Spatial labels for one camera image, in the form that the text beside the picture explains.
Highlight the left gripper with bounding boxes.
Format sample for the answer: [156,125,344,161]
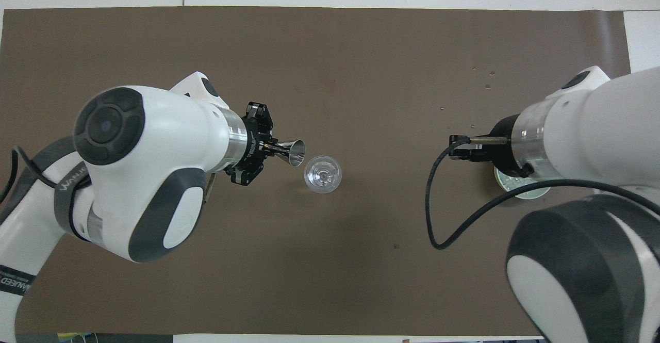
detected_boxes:
[230,102,276,187]

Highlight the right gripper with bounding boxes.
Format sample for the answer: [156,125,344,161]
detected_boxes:
[482,113,532,177]

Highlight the silver metal jigger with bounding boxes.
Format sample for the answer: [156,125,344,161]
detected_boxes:
[265,138,306,169]

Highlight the pale green ice bowl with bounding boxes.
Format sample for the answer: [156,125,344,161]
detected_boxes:
[493,165,552,201]

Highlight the clear wine glass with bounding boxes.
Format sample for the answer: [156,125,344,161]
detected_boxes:
[304,155,343,195]

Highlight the black cable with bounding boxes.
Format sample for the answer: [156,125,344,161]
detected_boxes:
[425,142,660,251]
[0,145,60,205]

